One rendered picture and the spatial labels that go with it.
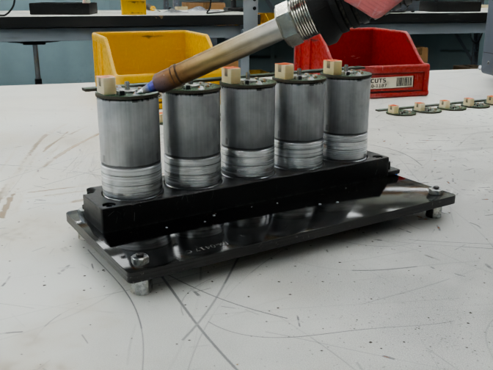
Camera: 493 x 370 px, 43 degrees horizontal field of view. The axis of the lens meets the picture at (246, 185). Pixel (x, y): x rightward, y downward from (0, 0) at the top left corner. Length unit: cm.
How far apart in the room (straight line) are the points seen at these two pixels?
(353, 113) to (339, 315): 12
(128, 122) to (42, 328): 8
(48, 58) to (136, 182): 445
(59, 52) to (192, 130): 444
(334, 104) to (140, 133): 10
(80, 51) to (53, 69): 22
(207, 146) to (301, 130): 5
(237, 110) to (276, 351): 12
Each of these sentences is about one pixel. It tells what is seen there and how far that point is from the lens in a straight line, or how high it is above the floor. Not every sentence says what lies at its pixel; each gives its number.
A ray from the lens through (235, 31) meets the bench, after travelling 271.
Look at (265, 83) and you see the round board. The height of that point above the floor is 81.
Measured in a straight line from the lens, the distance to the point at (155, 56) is 67.
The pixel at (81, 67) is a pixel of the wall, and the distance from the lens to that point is 470.
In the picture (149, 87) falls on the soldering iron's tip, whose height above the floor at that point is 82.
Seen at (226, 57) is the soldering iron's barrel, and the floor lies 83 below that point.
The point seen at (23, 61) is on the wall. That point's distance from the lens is 471.
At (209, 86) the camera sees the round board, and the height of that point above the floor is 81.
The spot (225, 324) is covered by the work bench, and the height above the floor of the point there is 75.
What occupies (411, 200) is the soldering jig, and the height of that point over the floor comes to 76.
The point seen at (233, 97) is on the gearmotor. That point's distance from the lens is 27.
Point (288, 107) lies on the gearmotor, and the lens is 29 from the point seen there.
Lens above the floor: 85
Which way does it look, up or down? 17 degrees down
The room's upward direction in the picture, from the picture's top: straight up
